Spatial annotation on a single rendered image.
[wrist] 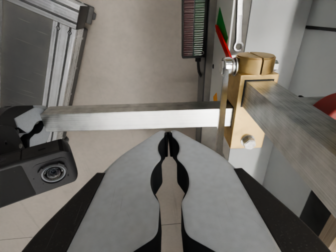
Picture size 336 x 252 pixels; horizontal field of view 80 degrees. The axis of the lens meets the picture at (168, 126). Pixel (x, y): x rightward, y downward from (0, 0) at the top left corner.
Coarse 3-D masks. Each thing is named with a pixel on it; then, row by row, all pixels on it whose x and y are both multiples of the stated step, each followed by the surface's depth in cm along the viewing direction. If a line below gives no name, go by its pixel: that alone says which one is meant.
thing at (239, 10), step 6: (240, 0) 36; (240, 6) 36; (240, 12) 37; (240, 18) 37; (240, 24) 38; (240, 30) 38; (240, 36) 39; (234, 42) 40; (240, 42) 39; (234, 48) 40; (240, 48) 40
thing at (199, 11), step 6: (198, 0) 36; (204, 0) 36; (198, 6) 36; (204, 6) 36; (198, 12) 37; (198, 18) 37; (198, 24) 38; (198, 30) 38; (198, 36) 39; (198, 42) 39; (198, 48) 40; (198, 54) 41
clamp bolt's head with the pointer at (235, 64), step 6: (216, 30) 35; (222, 36) 32; (222, 42) 32; (228, 54) 29; (222, 60) 28; (234, 60) 27; (222, 66) 27; (234, 66) 27; (222, 72) 27; (234, 72) 27
